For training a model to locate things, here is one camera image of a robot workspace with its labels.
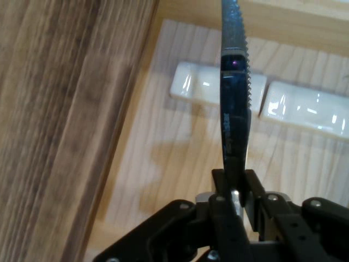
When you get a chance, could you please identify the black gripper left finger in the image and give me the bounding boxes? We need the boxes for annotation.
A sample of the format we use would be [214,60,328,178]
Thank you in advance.
[92,169,255,262]

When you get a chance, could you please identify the light wooden tray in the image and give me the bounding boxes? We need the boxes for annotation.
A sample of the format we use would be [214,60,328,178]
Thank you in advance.
[84,0,349,262]

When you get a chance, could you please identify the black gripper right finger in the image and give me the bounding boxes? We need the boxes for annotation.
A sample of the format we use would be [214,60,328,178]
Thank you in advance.
[242,169,349,262]

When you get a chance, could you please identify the white ceramic cutlery rest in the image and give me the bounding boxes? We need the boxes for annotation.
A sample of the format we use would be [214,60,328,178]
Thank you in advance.
[258,80,349,141]
[169,62,268,114]

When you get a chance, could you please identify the serrated steel table knife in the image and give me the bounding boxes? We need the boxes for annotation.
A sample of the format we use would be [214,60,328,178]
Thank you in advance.
[220,0,253,216]

